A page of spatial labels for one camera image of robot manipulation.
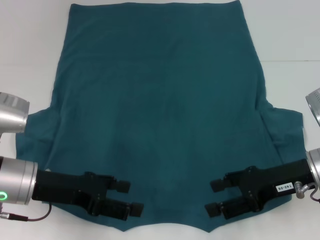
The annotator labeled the teal blue t-shirt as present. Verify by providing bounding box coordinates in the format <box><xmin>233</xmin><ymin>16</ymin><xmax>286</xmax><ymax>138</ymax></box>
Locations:
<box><xmin>15</xmin><ymin>0</ymin><xmax>306</xmax><ymax>234</ymax></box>

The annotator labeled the left gripper cable with plug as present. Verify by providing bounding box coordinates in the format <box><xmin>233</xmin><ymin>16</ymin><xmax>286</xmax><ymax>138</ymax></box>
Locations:
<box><xmin>0</xmin><ymin>202</ymin><xmax>53</xmax><ymax>223</ymax></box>

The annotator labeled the gripper cable with plug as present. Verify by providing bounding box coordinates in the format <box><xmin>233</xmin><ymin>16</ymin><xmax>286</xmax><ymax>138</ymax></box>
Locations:
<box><xmin>0</xmin><ymin>202</ymin><xmax>53</xmax><ymax>223</ymax></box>
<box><xmin>294</xmin><ymin>181</ymin><xmax>320</xmax><ymax>204</ymax></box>

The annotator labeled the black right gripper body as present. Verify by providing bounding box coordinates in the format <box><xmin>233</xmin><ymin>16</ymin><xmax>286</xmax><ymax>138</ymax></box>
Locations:
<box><xmin>224</xmin><ymin>158</ymin><xmax>316</xmax><ymax>213</ymax></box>

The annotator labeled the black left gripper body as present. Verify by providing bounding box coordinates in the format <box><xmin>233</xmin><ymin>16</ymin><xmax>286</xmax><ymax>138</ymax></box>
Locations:
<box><xmin>31</xmin><ymin>169</ymin><xmax>118</xmax><ymax>216</ymax></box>

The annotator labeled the right gripper cable with plug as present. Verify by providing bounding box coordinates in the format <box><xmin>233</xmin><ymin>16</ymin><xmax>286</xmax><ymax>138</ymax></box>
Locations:
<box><xmin>294</xmin><ymin>181</ymin><xmax>320</xmax><ymax>204</ymax></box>

